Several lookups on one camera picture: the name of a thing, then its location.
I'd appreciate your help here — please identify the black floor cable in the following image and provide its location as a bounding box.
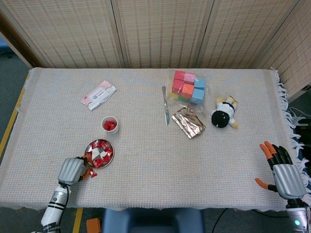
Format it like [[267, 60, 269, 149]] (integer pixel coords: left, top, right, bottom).
[[211, 208, 229, 233]]

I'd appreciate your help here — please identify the white cable with plug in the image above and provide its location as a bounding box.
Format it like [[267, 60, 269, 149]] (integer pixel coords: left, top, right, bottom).
[[289, 106, 307, 124]]

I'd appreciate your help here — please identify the gold foil snack wrapper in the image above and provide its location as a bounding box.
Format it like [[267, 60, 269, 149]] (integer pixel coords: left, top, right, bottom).
[[171, 105, 207, 139]]

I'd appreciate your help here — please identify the metal bowl of red candies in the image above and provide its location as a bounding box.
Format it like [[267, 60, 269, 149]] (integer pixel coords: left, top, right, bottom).
[[84, 139, 115, 169]]

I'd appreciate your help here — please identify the beige waffle tablecloth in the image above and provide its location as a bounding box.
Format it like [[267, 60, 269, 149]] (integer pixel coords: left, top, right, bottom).
[[0, 67, 311, 212]]

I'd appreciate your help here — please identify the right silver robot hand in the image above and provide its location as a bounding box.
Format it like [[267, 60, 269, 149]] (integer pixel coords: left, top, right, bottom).
[[254, 141, 307, 200]]

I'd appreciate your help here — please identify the small orange box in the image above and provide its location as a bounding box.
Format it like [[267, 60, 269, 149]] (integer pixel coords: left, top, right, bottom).
[[86, 217, 102, 233]]

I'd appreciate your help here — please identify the brown wooden board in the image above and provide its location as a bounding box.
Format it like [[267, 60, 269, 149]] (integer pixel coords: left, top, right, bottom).
[[0, 11, 43, 68]]

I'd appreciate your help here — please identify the clear plastic bag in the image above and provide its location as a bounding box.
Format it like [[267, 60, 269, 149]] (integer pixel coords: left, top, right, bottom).
[[168, 69, 207, 113]]

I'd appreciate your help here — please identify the black-headed plush doll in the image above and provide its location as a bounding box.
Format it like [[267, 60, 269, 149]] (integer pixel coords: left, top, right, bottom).
[[210, 96, 240, 129]]

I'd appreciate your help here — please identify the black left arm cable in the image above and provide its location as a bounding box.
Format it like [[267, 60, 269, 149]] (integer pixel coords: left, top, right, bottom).
[[58, 182, 71, 229]]

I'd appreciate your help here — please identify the bamboo folding screen panel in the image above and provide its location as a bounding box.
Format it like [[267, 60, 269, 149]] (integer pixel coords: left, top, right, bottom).
[[196, 0, 300, 69], [255, 0, 311, 102], [0, 0, 125, 69], [111, 0, 215, 69]]

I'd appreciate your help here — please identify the pink white wet wipes pack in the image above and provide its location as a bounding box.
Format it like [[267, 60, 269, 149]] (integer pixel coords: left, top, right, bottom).
[[81, 80, 117, 111]]

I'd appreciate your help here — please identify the pink cube block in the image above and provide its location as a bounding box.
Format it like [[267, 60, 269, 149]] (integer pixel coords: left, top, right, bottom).
[[184, 72, 196, 85]]

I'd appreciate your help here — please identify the white paper cup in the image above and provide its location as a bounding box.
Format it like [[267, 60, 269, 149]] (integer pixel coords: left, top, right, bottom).
[[101, 116, 120, 135]]

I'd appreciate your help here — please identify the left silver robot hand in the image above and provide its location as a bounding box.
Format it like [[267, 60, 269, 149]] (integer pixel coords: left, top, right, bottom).
[[57, 156, 93, 187]]

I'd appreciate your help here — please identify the light blue cube block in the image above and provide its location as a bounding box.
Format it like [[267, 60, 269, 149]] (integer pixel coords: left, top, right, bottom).
[[193, 78, 207, 90], [190, 87, 205, 104]]

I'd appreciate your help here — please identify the metal butter knife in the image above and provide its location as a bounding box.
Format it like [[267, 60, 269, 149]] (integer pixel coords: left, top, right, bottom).
[[162, 85, 170, 126]]

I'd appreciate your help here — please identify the orange cube block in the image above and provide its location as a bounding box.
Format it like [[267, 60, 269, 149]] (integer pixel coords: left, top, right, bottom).
[[181, 83, 194, 100]]

